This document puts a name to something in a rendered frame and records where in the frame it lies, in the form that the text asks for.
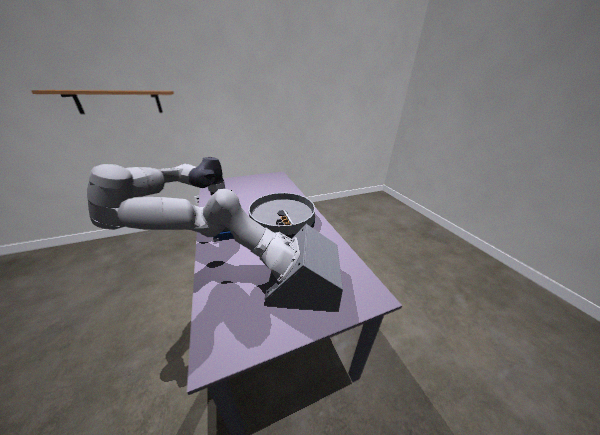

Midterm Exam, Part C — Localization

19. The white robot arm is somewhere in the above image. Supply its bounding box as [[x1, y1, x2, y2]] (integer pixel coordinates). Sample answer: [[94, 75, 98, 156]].
[[87, 157, 300, 283]]

